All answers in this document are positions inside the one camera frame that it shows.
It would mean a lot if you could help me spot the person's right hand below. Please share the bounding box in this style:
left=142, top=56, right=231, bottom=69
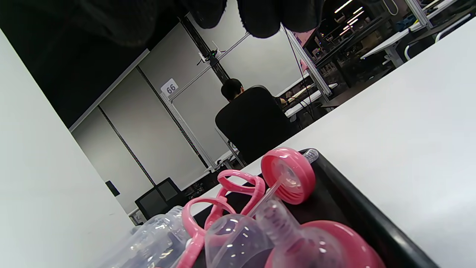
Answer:
left=69, top=0, right=326, bottom=47

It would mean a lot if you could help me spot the pink collar with nipple straw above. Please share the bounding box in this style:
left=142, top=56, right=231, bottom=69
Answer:
left=257, top=199, right=385, bottom=268
left=245, top=147, right=320, bottom=218

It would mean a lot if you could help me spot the clear dome bottle cap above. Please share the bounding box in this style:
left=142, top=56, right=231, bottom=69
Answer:
left=205, top=214, right=277, bottom=268

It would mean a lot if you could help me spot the white desk with legs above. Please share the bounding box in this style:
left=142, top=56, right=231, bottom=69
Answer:
left=284, top=83, right=339, bottom=119

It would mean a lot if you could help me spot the white number sign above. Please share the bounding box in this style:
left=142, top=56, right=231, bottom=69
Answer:
left=161, top=78, right=179, bottom=96

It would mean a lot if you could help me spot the black plastic tray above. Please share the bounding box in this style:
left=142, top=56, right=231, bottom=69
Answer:
left=192, top=148, right=441, bottom=268

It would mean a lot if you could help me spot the black office chair with armrests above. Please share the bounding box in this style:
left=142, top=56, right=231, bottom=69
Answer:
left=135, top=177, right=187, bottom=221

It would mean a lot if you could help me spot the white partition board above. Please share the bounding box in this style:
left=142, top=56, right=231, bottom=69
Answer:
left=0, top=28, right=135, bottom=268

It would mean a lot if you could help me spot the small black camera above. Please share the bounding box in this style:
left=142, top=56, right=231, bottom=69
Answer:
left=197, top=40, right=226, bottom=67

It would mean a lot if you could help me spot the aluminium frame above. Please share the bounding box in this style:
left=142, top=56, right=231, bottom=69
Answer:
left=160, top=32, right=250, bottom=172

